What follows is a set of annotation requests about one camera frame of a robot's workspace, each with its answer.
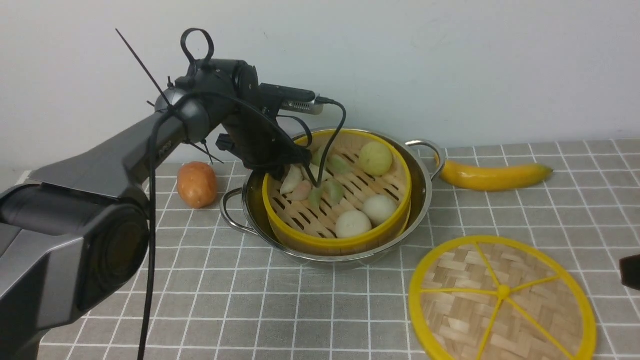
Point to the white bun front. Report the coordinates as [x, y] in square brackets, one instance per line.
[352, 223]

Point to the yellow bamboo steamer basket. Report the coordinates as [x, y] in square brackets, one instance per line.
[302, 224]

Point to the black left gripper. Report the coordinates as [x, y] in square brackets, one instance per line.
[227, 93]

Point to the grey checkered tablecloth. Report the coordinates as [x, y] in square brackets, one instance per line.
[223, 295]

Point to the white bun right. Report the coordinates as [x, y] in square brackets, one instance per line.
[379, 208]

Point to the brown potato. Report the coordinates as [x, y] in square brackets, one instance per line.
[197, 184]

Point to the white bun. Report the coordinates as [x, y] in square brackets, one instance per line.
[352, 223]
[379, 208]

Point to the white dumpling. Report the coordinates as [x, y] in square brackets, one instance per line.
[292, 180]
[315, 170]

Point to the white dumpling middle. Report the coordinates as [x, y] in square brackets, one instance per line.
[292, 180]

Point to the pink dumpling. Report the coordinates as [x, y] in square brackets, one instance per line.
[301, 192]

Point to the white dumpling far left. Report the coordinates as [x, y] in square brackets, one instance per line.
[315, 170]

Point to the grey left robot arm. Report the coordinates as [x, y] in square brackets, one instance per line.
[80, 230]

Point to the green dumpling center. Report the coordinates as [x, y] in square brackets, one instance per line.
[335, 192]

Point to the stainless steel pot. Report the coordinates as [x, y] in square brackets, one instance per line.
[257, 212]

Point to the yellow banana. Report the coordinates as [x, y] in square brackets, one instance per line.
[494, 179]

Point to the green dumpling upper left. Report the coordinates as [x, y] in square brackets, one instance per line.
[316, 159]

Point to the green dumpling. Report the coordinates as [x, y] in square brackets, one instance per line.
[335, 192]
[316, 159]
[315, 198]
[337, 165]

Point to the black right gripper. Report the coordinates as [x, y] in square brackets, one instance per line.
[630, 271]

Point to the green dumpling upper middle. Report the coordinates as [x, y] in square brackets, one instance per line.
[337, 165]

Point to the yellow woven steamer lid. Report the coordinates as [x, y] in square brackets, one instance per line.
[484, 297]

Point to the green dumpling lower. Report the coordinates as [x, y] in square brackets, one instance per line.
[315, 198]

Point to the green round bun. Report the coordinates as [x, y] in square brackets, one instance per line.
[375, 159]

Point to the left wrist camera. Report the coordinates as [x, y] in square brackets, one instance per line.
[278, 98]

